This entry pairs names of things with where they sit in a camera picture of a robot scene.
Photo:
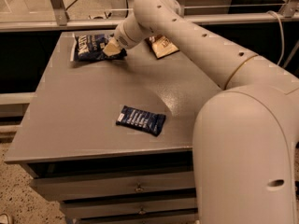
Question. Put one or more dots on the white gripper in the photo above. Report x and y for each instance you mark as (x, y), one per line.
(121, 40)

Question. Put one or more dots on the blue chip bag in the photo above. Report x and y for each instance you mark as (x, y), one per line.
(90, 48)

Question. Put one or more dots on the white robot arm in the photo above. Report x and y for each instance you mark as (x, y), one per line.
(244, 137)

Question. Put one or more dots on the brown and cream chip bag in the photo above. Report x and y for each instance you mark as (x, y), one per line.
(161, 46)

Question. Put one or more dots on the blue rxbar blueberry bar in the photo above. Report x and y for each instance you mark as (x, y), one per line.
(141, 120)

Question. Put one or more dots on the grey drawer cabinet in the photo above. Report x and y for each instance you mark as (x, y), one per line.
(70, 125)

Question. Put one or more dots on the top grey drawer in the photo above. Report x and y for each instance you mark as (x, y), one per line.
(112, 184)

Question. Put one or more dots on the grey drawer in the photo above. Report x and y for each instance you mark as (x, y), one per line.
(129, 206)
(112, 184)
(162, 219)

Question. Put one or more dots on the middle grey drawer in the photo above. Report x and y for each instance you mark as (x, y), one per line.
(129, 206)

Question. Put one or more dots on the bottom grey drawer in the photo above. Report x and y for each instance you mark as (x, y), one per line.
(162, 219)

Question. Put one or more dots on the white shoe tip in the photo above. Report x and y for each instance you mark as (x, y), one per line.
(5, 219)

